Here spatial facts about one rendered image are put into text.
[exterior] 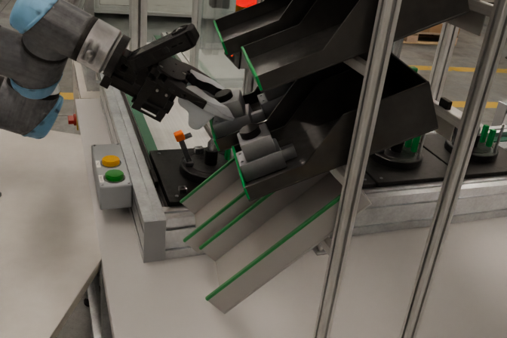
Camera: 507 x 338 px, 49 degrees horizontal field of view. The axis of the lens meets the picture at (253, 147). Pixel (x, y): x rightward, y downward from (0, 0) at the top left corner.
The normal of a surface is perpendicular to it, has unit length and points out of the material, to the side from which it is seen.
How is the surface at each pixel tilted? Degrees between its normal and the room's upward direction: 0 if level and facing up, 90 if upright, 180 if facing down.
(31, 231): 0
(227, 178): 90
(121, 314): 0
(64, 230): 0
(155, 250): 90
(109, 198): 90
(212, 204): 45
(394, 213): 90
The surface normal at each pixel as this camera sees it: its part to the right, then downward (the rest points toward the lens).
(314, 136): -0.33, -0.82
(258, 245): -0.62, -0.65
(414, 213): 0.33, 0.44
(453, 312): 0.10, -0.90
